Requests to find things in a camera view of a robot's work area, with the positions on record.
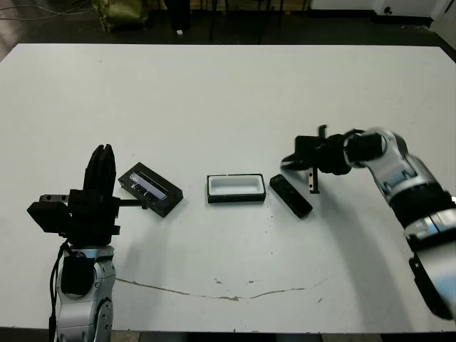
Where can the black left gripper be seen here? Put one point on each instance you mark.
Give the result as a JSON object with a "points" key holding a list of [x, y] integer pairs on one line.
{"points": [[92, 221]]}

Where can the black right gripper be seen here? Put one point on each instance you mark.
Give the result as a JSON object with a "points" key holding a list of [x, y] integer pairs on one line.
{"points": [[333, 153]]}

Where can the slim black camera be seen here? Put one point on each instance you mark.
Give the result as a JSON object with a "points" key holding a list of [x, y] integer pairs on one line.
{"points": [[290, 196]]}

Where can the black box lid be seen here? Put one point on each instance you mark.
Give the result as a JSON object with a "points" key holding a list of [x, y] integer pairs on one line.
{"points": [[156, 194]]}

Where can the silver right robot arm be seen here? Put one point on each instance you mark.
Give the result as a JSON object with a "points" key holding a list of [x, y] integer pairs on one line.
{"points": [[402, 171]]}

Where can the black box with white insert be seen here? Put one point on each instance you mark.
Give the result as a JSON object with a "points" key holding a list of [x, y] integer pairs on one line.
{"points": [[235, 187]]}

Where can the olive green bag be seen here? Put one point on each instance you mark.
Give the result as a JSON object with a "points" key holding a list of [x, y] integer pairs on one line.
{"points": [[121, 12]]}

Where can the black metal chair legs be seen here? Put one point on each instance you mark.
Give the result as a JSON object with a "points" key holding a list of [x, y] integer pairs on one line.
{"points": [[212, 21]]}

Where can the white cabinet with black knob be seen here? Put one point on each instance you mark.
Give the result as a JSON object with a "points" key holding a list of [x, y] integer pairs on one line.
{"points": [[402, 9]]}

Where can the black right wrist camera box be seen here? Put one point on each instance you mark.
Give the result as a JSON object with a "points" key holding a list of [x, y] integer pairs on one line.
{"points": [[308, 147]]}

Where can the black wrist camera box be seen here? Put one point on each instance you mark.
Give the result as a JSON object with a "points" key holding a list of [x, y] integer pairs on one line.
{"points": [[308, 147], [48, 217]]}

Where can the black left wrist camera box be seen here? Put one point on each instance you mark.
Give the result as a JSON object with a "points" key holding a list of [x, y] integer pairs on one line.
{"points": [[48, 217]]}

